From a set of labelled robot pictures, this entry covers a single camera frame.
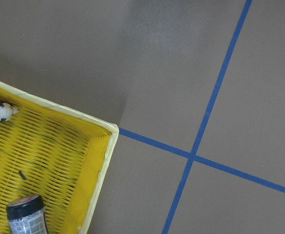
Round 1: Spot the yellow woven plastic basket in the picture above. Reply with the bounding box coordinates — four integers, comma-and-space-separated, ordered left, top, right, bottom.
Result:
0, 82, 119, 234

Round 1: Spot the dark bottle with label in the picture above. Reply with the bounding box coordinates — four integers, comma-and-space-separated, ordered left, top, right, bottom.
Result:
6, 194, 49, 234

